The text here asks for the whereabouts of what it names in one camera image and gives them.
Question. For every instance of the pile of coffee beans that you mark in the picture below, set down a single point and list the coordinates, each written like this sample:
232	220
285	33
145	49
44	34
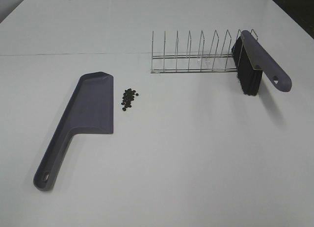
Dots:
128	97

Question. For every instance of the purple plastic dustpan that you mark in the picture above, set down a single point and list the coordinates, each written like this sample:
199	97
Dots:
89	111

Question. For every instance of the purple hand brush black bristles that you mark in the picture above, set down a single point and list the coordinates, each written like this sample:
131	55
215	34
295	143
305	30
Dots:
252	61

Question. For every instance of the metal wire dish rack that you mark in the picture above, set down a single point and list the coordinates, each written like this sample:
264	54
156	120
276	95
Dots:
175	53

